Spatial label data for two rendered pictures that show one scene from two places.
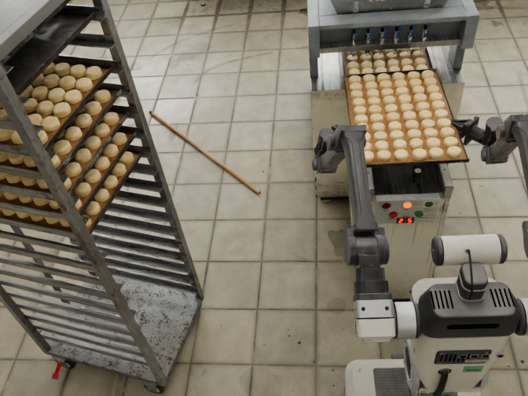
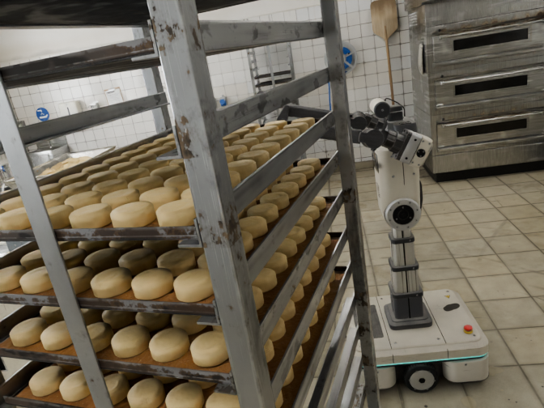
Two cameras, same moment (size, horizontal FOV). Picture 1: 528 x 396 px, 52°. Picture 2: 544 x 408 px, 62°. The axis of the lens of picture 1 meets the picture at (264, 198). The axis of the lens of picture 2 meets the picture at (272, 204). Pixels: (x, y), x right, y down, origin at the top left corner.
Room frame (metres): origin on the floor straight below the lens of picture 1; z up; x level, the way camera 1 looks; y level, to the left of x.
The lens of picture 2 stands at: (1.31, 1.55, 1.65)
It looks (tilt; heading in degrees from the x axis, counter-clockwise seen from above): 18 degrees down; 269
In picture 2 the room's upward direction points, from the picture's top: 10 degrees counter-clockwise
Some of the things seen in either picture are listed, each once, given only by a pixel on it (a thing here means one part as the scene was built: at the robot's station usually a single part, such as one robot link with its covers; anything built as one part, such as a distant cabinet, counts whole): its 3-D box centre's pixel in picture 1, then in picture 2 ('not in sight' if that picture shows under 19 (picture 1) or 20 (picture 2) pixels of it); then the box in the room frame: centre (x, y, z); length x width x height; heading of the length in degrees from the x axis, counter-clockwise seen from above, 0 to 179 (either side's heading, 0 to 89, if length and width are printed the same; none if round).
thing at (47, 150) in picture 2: not in sight; (51, 146); (4.08, -4.82, 0.93); 0.99 x 0.38 x 1.09; 170
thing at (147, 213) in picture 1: (103, 205); not in sight; (1.63, 0.68, 0.78); 0.64 x 0.03 x 0.03; 67
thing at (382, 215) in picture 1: (405, 209); not in sight; (1.38, -0.55, 0.77); 0.24 x 0.04 x 0.14; 82
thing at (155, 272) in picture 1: (132, 267); not in sight; (1.63, 0.68, 0.33); 0.64 x 0.03 x 0.03; 67
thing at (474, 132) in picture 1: (476, 133); not in sight; (1.49, -0.83, 1.01); 0.07 x 0.07 x 0.10; 38
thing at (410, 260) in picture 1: (389, 196); not in sight; (1.74, -0.60, 0.45); 0.70 x 0.34 x 0.90; 172
